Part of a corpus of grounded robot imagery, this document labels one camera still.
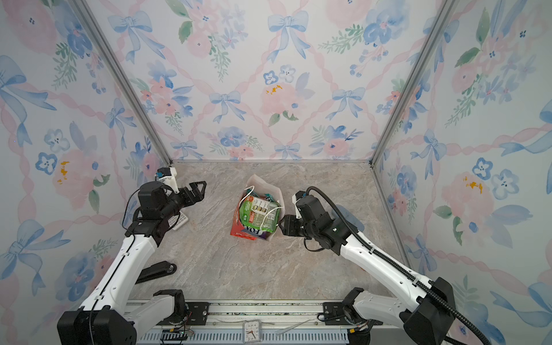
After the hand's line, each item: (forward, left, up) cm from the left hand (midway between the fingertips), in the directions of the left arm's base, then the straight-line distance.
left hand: (196, 183), depth 78 cm
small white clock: (-42, -21, -23) cm, 53 cm away
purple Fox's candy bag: (-13, -22, -12) cm, 28 cm away
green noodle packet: (-9, -22, -6) cm, 25 cm away
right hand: (-12, -31, -7) cm, 34 cm away
